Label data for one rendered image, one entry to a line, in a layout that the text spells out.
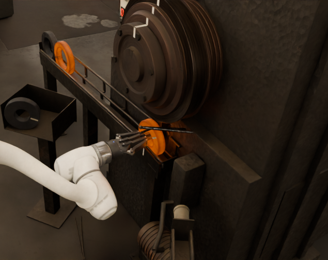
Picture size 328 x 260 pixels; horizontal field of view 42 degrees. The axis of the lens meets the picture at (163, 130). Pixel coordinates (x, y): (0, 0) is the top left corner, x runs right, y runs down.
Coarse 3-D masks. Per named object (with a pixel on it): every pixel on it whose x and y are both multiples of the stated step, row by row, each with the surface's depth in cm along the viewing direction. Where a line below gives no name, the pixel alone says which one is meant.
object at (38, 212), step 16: (16, 96) 198; (32, 96) 207; (48, 96) 204; (64, 96) 200; (16, 112) 202; (48, 112) 208; (64, 112) 191; (16, 128) 197; (32, 128) 197; (48, 128) 197; (64, 128) 196; (48, 144) 203; (48, 160) 209; (48, 192) 224; (48, 208) 232; (64, 208) 237; (48, 224) 228
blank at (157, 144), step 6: (144, 120) 174; (150, 120) 173; (156, 126) 170; (150, 132) 172; (156, 132) 169; (162, 132) 170; (156, 138) 170; (162, 138) 170; (150, 144) 178; (156, 144) 171; (162, 144) 171; (156, 150) 173; (162, 150) 173
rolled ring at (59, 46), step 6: (60, 42) 233; (54, 48) 241; (60, 48) 239; (66, 48) 230; (60, 54) 242; (66, 54) 230; (72, 54) 231; (60, 60) 243; (72, 60) 231; (60, 66) 242; (66, 66) 243; (72, 66) 233; (72, 72) 237
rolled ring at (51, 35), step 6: (42, 36) 251; (48, 36) 244; (54, 36) 244; (42, 42) 255; (48, 42) 255; (54, 42) 242; (48, 48) 256; (48, 54) 255; (54, 54) 245; (54, 60) 248
